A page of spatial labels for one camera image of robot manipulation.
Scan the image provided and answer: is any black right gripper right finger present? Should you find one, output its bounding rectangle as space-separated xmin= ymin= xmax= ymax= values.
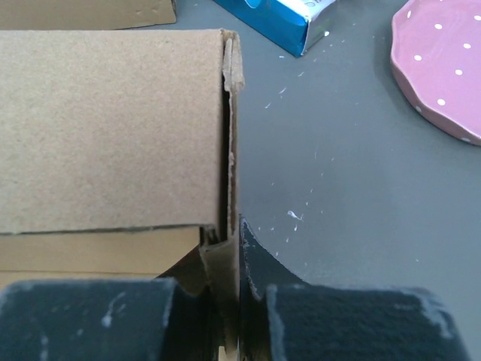
xmin=239 ymin=219 xmax=469 ymax=360

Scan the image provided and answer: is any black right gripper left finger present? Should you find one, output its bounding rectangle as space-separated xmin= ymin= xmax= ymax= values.
xmin=1 ymin=247 xmax=225 ymax=360

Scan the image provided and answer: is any brown cardboard box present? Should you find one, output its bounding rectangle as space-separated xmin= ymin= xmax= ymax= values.
xmin=1 ymin=0 xmax=177 ymax=30
xmin=1 ymin=29 xmax=244 ymax=360

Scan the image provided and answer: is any closed brown cardboard box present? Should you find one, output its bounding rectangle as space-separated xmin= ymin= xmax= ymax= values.
xmin=1 ymin=0 xmax=177 ymax=30

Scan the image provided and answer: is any blue toothbrush package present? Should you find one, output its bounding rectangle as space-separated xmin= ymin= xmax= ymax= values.
xmin=215 ymin=0 xmax=337 ymax=58

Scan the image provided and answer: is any pink dotted plate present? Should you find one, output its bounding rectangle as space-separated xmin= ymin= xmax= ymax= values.
xmin=390 ymin=0 xmax=480 ymax=146

